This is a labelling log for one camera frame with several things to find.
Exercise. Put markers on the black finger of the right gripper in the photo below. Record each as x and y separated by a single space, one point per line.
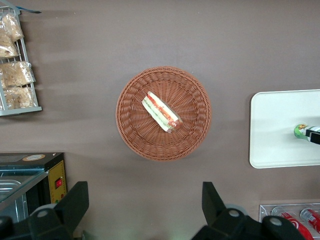
316 138

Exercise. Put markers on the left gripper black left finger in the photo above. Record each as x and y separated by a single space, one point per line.
67 212

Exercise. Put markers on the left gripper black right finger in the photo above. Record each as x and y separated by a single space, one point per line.
220 220

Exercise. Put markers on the green gum bottle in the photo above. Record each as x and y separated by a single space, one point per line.
300 131

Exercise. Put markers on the cream plastic tray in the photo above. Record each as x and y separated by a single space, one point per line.
272 130

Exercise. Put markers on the tray of packaged snacks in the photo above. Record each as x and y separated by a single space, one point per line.
37 108

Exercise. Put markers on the clear acrylic bottle rack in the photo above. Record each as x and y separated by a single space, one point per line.
265 212

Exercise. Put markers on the black food warmer cabinet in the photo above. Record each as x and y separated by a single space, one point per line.
25 165

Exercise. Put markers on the brown round wicker basket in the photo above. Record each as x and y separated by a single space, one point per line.
140 140

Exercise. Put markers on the wrapped triangle sandwich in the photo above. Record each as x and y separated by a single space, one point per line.
160 112

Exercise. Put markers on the clear bag of snacks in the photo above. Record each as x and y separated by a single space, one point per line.
16 73
13 26
18 98
7 47

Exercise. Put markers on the red rocker switch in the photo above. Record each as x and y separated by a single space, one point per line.
59 184

